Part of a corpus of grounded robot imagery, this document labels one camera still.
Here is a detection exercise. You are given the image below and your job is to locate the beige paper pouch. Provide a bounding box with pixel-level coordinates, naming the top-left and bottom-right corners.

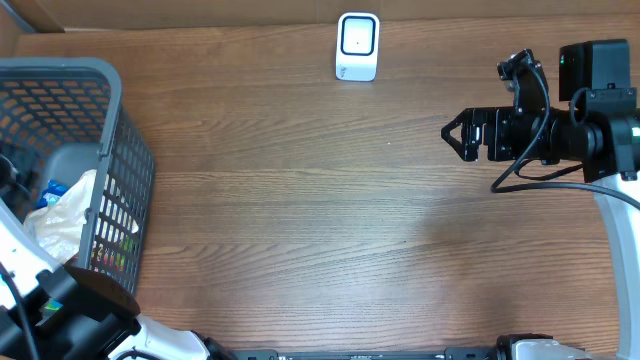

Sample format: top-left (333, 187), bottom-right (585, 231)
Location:
top-left (23, 168), bottom-right (140, 265)

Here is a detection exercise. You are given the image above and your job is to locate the blue snack bar wrapper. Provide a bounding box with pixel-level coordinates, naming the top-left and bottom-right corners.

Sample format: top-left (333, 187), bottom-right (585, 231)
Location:
top-left (35, 180), bottom-right (69, 209)

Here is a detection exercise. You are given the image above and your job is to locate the Haribo gummy worms bag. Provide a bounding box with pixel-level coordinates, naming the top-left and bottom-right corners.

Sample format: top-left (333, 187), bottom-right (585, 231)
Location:
top-left (91, 236), bottom-right (139, 274)

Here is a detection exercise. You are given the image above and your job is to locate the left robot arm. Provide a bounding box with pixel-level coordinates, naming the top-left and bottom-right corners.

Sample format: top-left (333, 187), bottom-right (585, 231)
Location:
top-left (1, 206), bottom-right (233, 359)

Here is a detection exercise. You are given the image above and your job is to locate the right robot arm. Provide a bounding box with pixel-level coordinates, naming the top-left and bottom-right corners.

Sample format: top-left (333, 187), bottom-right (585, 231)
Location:
top-left (441, 39), bottom-right (639, 359)

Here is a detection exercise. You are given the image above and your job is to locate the white barcode scanner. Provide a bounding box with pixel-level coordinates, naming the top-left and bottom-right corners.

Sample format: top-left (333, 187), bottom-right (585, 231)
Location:
top-left (335, 12), bottom-right (380, 82)

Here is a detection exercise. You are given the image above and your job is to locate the grey plastic mesh basket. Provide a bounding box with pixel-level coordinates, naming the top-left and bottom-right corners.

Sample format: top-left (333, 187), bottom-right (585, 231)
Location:
top-left (1, 57), bottom-right (156, 292)

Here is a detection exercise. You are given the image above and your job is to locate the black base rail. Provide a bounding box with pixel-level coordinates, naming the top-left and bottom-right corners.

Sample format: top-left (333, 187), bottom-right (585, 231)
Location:
top-left (230, 347), bottom-right (499, 360)

